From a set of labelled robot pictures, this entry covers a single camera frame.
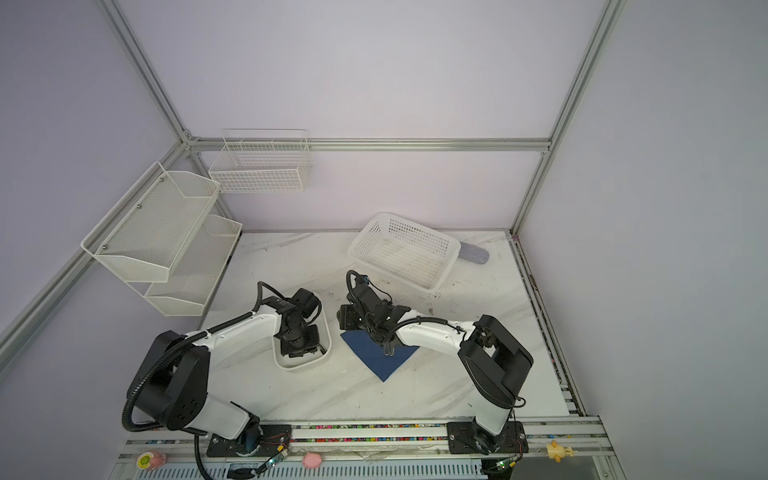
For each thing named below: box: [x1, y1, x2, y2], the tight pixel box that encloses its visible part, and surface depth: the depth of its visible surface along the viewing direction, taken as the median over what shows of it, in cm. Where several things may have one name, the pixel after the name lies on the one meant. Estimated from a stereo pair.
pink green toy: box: [136, 450, 167, 470], surface depth 69 cm
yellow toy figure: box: [546, 440, 578, 463], surface depth 70 cm
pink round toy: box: [302, 452, 323, 469], surface depth 72 cm
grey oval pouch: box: [458, 241, 489, 264], surface depth 113 cm
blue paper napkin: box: [340, 330, 420, 382], surface depth 89 cm
